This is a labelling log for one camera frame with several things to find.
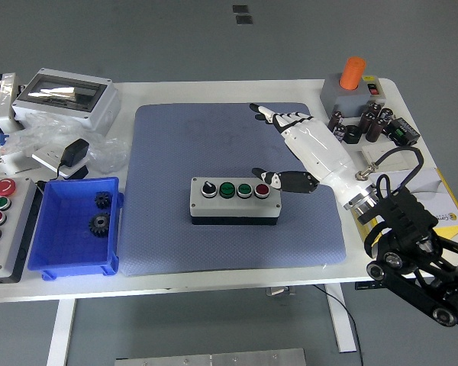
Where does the grey cable with metal connector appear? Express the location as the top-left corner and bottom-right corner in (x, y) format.
(353, 146), (424, 191)

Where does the grey-blue textured mat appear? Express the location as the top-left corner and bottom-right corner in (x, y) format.
(118, 101), (348, 278)

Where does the black and white device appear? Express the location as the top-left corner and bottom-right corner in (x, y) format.
(0, 72), (26, 142)

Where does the clear plastic bag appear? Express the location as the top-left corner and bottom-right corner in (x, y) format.
(7, 112), (133, 175)

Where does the grey four-button control box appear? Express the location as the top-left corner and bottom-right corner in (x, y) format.
(189, 176), (282, 226)

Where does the grey switch box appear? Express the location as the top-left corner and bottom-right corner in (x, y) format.
(319, 74), (386, 118)

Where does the grey metal plate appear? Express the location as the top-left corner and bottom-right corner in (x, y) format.
(114, 348), (307, 366)

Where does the orange cylinder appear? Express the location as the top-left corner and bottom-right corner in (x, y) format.
(338, 56), (367, 92)

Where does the yellow and white cardboard box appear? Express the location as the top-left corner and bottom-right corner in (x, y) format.
(354, 167), (458, 245)

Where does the grey five-button control station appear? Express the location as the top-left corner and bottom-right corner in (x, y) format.
(0, 177), (43, 285)

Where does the blue plastic bin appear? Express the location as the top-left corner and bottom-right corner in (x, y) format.
(26, 175), (125, 282)

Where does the white wall switch plate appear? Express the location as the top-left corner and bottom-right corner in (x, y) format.
(360, 143), (417, 172)

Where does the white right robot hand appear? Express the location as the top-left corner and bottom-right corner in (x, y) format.
(249, 101), (379, 210)

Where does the metal bracket under table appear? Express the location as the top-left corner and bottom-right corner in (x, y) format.
(266, 286), (297, 297)

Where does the white part with blue clip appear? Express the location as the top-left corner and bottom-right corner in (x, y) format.
(0, 133), (35, 177)

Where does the thin black floor cable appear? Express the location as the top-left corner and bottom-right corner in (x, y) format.
(313, 284), (366, 366)

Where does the grey enclosure with clear window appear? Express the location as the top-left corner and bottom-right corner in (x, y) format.
(11, 67), (122, 134)

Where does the black power adapter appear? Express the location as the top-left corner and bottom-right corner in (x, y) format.
(56, 138), (91, 179)

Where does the large black bevel gear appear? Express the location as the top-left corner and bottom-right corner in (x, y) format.
(88, 212), (111, 238)

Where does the small black bevel gear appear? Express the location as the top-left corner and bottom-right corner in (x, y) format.
(94, 191), (114, 210)

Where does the white table leg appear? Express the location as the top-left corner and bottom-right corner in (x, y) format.
(45, 299), (77, 366)
(325, 284), (358, 354)

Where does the small black ring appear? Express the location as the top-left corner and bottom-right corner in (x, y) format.
(343, 124), (362, 145)

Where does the black silver-striped capacitor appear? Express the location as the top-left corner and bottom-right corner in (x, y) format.
(331, 124), (347, 145)

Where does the white wall socket panel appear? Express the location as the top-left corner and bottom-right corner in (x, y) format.
(31, 146), (89, 180)

